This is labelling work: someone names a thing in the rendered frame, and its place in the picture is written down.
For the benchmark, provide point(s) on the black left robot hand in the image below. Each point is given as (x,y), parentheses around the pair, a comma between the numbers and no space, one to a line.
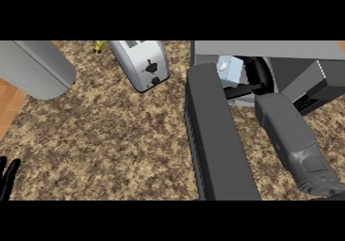
(5,179)

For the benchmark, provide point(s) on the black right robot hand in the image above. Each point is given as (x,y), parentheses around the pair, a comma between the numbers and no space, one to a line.
(258,78)

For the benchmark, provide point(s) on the pale blue milk carton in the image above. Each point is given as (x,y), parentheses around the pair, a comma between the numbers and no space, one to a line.
(230,70)

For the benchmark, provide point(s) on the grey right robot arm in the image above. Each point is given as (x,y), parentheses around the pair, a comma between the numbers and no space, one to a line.
(295,144)

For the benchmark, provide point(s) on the grey microwave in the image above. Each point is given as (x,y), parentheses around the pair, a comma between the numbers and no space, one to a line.
(291,72)

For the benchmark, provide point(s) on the silver toaster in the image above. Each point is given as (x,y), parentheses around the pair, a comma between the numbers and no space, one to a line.
(144,64)

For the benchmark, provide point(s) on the small yellow-green object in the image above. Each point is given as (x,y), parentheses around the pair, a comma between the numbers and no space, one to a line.
(100,46)

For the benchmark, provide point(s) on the grey rounded appliance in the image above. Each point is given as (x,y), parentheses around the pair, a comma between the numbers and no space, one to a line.
(31,67)

